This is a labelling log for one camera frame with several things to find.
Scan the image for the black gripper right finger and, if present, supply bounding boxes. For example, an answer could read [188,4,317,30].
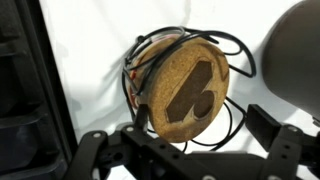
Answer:
[246,103,320,180]

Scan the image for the black pot orange handle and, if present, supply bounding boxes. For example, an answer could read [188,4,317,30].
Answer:
[261,0,320,122]

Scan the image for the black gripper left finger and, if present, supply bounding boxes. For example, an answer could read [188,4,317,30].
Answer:
[63,104,214,180]

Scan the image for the brown cork coaster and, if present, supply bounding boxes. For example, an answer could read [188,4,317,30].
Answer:
[136,37,231,144]

